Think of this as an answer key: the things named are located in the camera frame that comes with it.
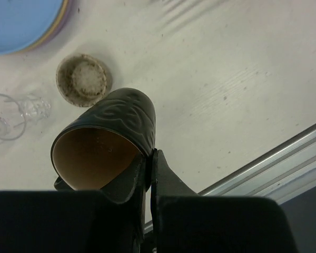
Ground aluminium mounting rail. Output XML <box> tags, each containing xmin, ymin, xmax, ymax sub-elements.
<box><xmin>143</xmin><ymin>123</ymin><xmax>316</xmax><ymax>232</ymax></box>

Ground clear glass tumbler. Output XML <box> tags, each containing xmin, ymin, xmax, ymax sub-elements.
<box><xmin>4</xmin><ymin>93</ymin><xmax>51</xmax><ymax>124</ymax></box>
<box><xmin>0</xmin><ymin>93</ymin><xmax>27</xmax><ymax>144</ymax></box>

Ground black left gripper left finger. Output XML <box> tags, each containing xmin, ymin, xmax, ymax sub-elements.
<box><xmin>0</xmin><ymin>155</ymin><xmax>145</xmax><ymax>252</ymax></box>

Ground purple plate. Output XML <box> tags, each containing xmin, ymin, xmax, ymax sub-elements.
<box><xmin>23</xmin><ymin>0</ymin><xmax>76</xmax><ymax>52</ymax></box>

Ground blue plate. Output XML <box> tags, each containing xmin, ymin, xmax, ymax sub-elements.
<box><xmin>0</xmin><ymin>1</ymin><xmax>68</xmax><ymax>55</ymax></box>

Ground speckled ceramic cup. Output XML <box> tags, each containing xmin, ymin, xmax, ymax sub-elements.
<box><xmin>56</xmin><ymin>53</ymin><xmax>113</xmax><ymax>108</ymax></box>

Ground black mug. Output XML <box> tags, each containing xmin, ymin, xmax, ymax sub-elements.
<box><xmin>51</xmin><ymin>88</ymin><xmax>156</xmax><ymax>190</ymax></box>

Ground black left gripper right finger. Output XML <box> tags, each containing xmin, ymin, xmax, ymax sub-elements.
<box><xmin>151</xmin><ymin>150</ymin><xmax>298</xmax><ymax>252</ymax></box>

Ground tan yellow plate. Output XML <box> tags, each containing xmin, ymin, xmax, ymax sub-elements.
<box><xmin>18</xmin><ymin>0</ymin><xmax>71</xmax><ymax>53</ymax></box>

